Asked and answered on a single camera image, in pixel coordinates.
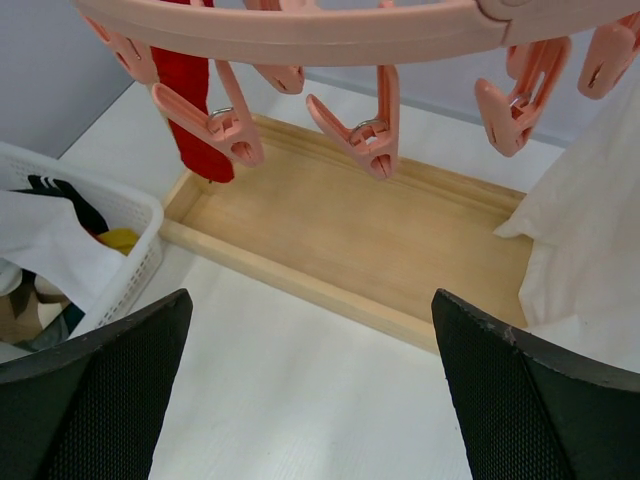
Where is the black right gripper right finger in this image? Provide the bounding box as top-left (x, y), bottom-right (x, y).
top-left (431, 289), bottom-right (639, 479)

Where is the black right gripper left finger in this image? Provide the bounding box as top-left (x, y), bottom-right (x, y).
top-left (1, 289), bottom-right (193, 479)

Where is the pink round clip hanger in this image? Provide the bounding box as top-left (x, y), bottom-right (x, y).
top-left (78, 1), bottom-right (639, 157)

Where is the white striped sock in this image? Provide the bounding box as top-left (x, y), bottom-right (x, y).
top-left (1, 191), bottom-right (126, 313)

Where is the black sock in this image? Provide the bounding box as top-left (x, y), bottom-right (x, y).
top-left (25, 175), bottom-right (109, 236)

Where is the white undershirt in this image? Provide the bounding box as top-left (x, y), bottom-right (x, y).
top-left (495, 83), bottom-right (639, 372)

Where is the yellow sock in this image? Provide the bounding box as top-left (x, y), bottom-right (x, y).
top-left (97, 228), bottom-right (139, 256)

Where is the white plastic laundry basket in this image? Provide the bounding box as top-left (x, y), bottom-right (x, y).
top-left (1, 143), bottom-right (164, 354)

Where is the wooden clothes rack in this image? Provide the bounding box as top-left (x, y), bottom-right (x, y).
top-left (161, 116), bottom-right (532, 351)

